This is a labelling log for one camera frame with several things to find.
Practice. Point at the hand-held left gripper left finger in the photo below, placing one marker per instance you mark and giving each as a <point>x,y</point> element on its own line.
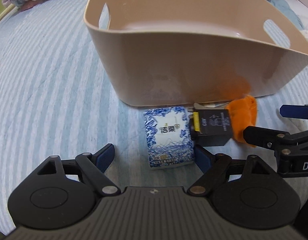
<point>105,156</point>

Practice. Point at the orange plush toy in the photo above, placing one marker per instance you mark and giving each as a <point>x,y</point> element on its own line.
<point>242,117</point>

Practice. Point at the blue and white tissue pack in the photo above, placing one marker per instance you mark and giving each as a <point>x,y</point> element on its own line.
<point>169,137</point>

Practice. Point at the beige plastic basket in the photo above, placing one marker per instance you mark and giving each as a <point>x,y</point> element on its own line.
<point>179,62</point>

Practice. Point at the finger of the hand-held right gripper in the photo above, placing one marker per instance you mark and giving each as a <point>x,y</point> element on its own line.
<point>293,110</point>
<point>264,137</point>

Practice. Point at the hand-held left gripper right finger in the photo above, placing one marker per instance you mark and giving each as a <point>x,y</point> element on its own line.
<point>202,160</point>

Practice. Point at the small black box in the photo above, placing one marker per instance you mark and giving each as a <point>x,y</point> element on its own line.
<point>214,127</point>

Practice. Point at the beige flat item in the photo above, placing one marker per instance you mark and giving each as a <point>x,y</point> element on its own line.
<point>210,105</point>

